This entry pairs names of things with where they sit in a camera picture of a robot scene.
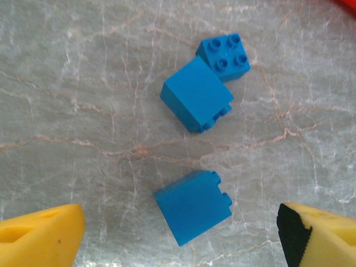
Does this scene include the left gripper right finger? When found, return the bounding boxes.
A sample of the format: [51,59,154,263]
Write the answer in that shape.
[277,202,356,267]

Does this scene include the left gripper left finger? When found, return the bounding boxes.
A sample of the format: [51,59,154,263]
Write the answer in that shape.
[0,203,86,267]

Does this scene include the blue lego brick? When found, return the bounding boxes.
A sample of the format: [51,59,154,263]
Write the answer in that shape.
[160,56,234,134]
[195,33,251,83]
[152,170,233,247]

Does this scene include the red plastic bin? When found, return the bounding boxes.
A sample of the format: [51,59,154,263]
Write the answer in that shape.
[332,0,356,12]

